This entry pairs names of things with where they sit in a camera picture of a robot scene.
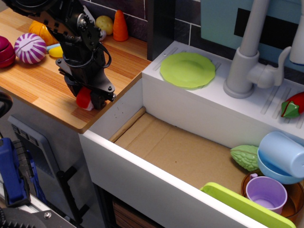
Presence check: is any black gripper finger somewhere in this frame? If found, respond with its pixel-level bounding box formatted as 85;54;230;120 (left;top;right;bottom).
90;91;105;110
64;76;83;97

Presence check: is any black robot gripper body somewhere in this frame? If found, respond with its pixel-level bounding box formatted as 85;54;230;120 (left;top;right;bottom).
56;48;116;102

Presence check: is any red and white toy sushi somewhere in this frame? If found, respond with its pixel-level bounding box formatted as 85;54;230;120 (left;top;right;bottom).
76;87;94;111

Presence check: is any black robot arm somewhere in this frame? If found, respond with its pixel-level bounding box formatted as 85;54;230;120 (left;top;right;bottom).
5;0;116;110

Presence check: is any green plastic plate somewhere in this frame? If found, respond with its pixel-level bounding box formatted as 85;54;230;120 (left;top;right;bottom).
160;52;216;89

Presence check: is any yellow toy banana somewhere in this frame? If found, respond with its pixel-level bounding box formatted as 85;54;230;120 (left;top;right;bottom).
48;46;63;58

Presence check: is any white toy pasta spoon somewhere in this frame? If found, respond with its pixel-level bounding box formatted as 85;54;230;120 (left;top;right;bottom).
99;30;107;42

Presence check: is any orange toy carrot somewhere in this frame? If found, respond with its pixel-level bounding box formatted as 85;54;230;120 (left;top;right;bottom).
113;10;129;42

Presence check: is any yellow toy potato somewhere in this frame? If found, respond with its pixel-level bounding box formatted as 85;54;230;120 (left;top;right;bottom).
95;15;114;35

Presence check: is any purple white striped toy onion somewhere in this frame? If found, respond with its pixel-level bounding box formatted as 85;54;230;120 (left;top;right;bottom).
14;33;47;64

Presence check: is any orange toy pumpkin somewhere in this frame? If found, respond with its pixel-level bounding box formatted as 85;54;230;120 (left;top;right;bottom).
28;21;58;46

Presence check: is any magenta toy vegetable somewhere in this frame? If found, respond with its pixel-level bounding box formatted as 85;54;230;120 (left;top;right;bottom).
0;36;16;68

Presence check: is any blue clamp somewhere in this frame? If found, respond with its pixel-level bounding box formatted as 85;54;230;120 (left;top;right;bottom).
0;138;47;207

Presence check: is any cardboard sheet in sink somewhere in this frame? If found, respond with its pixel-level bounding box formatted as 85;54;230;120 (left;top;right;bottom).
110;113;247;193

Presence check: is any white toy sink basin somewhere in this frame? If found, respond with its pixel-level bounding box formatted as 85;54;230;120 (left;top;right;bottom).
79;42;304;228

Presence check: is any grey toy faucet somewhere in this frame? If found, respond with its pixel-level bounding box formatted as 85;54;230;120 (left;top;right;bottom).
223;0;292;99

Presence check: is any green toy bitter gourd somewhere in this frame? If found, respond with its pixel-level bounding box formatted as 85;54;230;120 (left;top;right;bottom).
230;145;258;171

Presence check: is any lime green plastic tray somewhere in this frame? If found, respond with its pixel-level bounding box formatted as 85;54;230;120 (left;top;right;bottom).
200;182;296;228

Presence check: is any blue plastic bowl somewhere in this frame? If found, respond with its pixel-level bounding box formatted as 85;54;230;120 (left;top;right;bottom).
257;151;304;185

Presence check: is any purple plastic cup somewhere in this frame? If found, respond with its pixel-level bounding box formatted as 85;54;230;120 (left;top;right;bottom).
246;173;287;214

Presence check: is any light blue plastic cup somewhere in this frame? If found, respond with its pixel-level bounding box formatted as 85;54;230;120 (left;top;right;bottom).
258;132;304;178

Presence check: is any red toy pepper green stem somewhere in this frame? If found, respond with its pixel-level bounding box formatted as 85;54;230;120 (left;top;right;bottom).
281;92;304;119

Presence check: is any white bottle at right edge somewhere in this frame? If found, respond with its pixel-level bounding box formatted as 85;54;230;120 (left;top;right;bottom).
289;0;304;65

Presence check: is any brown transparent bowl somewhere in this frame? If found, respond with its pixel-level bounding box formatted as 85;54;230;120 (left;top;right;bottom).
241;169;304;226

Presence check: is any light blue toy utensil handle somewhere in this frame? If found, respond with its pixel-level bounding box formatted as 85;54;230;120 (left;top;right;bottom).
47;43;60;52

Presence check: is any black oven door handle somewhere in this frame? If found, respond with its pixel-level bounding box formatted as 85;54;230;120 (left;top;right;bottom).
56;166;90;224

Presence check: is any black cable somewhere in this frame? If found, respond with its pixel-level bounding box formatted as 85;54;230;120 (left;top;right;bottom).
0;208;8;228

